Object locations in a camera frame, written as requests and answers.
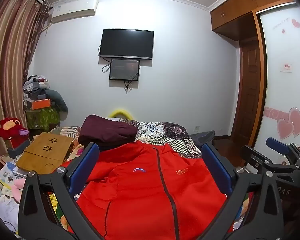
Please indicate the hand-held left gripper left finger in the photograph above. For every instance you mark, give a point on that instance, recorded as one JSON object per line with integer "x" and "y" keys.
{"x": 88, "y": 166}

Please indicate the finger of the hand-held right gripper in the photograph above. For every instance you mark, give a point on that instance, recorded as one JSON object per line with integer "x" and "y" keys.
{"x": 255, "y": 155}
{"x": 277, "y": 145}

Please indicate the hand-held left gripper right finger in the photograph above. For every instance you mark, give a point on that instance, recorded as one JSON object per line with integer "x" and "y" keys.
{"x": 215, "y": 166}

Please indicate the red zip jacket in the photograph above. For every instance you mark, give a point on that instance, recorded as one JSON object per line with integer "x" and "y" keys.
{"x": 140, "y": 192}

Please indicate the pile of folded clothes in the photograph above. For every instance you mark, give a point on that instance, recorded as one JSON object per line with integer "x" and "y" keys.
{"x": 35, "y": 85}

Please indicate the dark grey bag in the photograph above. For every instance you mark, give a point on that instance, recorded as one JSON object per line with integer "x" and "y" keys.
{"x": 202, "y": 137}

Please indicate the maroon folded garment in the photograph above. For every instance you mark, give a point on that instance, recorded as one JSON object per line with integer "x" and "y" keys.
{"x": 105, "y": 130}

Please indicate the bamboo lap table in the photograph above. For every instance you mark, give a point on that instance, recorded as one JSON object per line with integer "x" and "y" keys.
{"x": 42, "y": 152}

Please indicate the patchwork patterned bedspread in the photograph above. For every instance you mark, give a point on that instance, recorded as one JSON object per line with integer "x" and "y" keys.
{"x": 165, "y": 132}

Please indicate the wooden door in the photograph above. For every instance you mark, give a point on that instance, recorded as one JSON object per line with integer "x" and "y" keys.
{"x": 247, "y": 92}

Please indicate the yellow foam tube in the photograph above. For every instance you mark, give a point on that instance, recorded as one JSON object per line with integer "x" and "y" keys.
{"x": 120, "y": 112}

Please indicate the green patterned cloth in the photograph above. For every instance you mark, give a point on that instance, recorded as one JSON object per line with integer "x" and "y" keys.
{"x": 40, "y": 118}

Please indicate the grey storage box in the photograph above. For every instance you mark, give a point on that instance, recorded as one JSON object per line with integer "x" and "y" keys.
{"x": 17, "y": 148}

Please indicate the orange box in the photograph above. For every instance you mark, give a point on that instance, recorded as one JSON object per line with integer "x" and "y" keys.
{"x": 41, "y": 104}

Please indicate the stack of picture books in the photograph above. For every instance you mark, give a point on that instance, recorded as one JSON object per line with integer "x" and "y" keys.
{"x": 7, "y": 176}

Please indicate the red plush toy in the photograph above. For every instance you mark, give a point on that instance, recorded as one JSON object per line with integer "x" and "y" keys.
{"x": 8, "y": 127}

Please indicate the striped brown curtain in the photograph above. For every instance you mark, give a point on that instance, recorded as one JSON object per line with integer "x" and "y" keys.
{"x": 7, "y": 67}

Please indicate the wooden overhead cabinet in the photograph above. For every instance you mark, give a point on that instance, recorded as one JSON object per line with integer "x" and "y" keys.
{"x": 232, "y": 10}

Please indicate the white air conditioner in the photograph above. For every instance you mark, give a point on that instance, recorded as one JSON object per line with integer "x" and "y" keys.
{"x": 75, "y": 10}

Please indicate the white wall socket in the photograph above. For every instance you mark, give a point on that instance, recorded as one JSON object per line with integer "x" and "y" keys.
{"x": 196, "y": 128}

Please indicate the small black wall monitor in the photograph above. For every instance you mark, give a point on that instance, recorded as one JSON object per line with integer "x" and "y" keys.
{"x": 124, "y": 69}

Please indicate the black wall television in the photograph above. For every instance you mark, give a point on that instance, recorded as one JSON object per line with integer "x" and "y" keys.
{"x": 126, "y": 43}

